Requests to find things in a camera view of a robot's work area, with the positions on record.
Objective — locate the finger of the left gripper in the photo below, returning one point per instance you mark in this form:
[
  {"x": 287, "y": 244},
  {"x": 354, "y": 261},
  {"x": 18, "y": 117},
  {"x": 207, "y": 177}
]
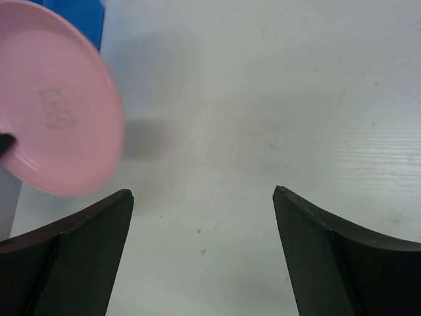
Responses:
[{"x": 7, "y": 141}]

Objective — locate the pink plate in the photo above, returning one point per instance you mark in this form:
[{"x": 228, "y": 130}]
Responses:
[{"x": 59, "y": 100}]

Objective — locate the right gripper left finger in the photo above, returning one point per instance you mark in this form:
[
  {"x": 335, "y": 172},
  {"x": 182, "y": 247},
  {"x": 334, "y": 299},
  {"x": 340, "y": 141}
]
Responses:
[{"x": 67, "y": 267}]

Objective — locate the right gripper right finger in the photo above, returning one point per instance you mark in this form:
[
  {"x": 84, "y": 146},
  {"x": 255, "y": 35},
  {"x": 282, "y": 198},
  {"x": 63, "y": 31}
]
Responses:
[{"x": 337, "y": 267}]

